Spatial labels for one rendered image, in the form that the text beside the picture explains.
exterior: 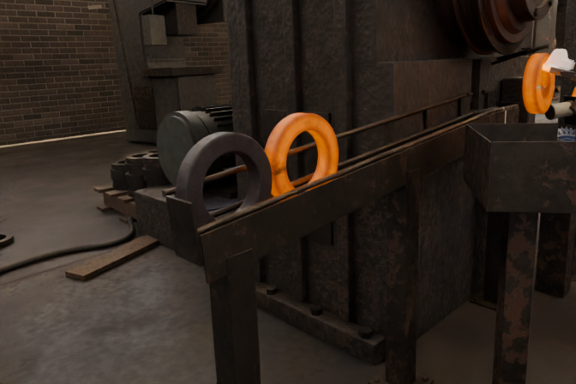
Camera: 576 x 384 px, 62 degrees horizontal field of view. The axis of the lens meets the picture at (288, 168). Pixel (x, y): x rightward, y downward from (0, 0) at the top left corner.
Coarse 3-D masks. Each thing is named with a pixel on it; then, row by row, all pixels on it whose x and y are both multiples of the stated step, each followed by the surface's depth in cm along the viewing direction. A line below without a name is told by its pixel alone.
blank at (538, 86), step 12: (528, 60) 123; (540, 60) 121; (528, 72) 121; (540, 72) 122; (528, 84) 121; (540, 84) 123; (552, 84) 129; (528, 96) 122; (540, 96) 123; (552, 96) 130; (528, 108) 125; (540, 108) 124
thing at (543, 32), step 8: (552, 8) 882; (544, 16) 902; (552, 16) 888; (536, 24) 914; (544, 24) 904; (552, 24) 891; (536, 32) 917; (544, 32) 906; (552, 32) 896; (536, 40) 919; (544, 40) 909; (552, 40) 902; (552, 48) 906
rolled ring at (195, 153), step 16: (208, 144) 78; (224, 144) 80; (240, 144) 82; (256, 144) 85; (192, 160) 76; (208, 160) 78; (256, 160) 85; (192, 176) 76; (256, 176) 87; (272, 176) 89; (176, 192) 78; (192, 192) 77; (256, 192) 87; (240, 208) 87
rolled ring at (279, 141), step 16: (288, 128) 89; (304, 128) 92; (320, 128) 95; (272, 144) 89; (288, 144) 90; (320, 144) 99; (336, 144) 100; (272, 160) 88; (320, 160) 100; (336, 160) 100; (320, 176) 99; (272, 192) 92
